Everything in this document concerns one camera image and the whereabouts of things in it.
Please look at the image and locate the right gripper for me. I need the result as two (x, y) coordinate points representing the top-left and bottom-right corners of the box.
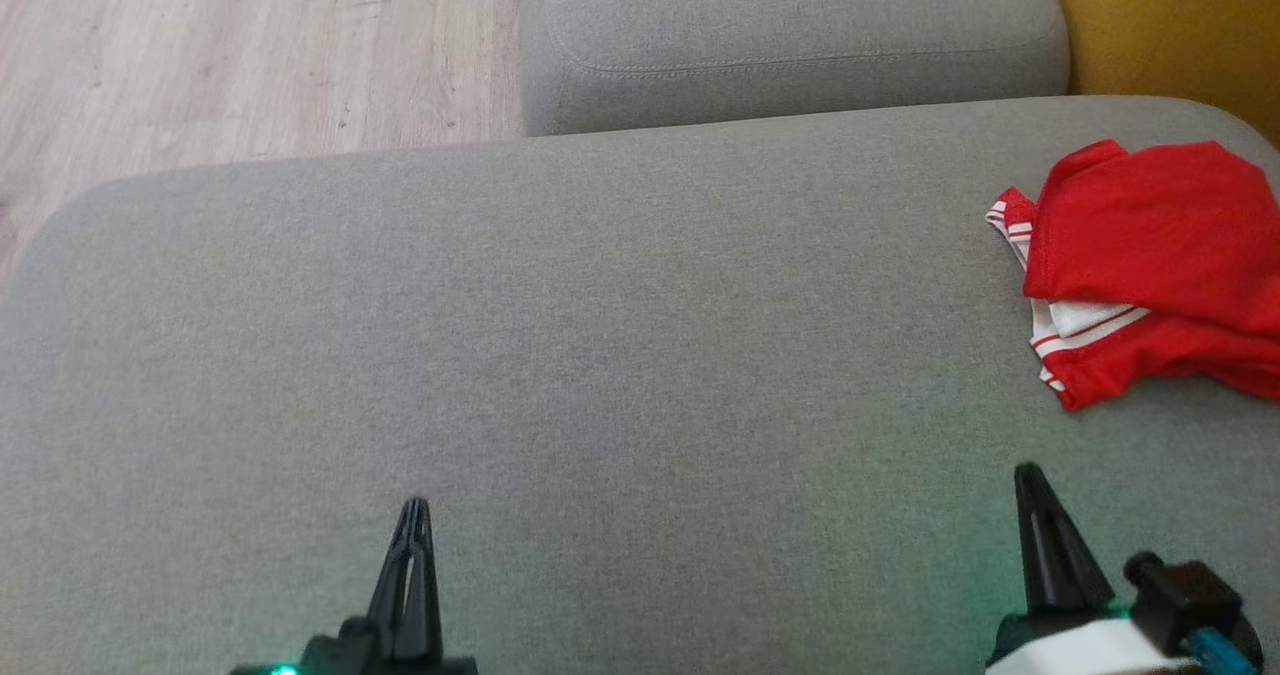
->
(985, 462), (1201, 675)

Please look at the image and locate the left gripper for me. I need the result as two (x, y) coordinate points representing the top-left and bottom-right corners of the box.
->
(300, 498), (479, 675)

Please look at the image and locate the grey sofa seat cushion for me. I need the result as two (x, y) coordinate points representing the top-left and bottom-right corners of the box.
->
(520, 0), (1071, 139)

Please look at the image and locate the black cable with blue connector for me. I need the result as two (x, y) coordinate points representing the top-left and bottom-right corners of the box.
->
(1183, 627), (1263, 675)

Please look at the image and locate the red and white sports garment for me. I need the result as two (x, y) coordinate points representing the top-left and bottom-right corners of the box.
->
(985, 138), (1280, 412)

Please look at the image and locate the yellow sofa back cushion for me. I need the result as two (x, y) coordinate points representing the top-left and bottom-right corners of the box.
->
(1040, 0), (1280, 149)

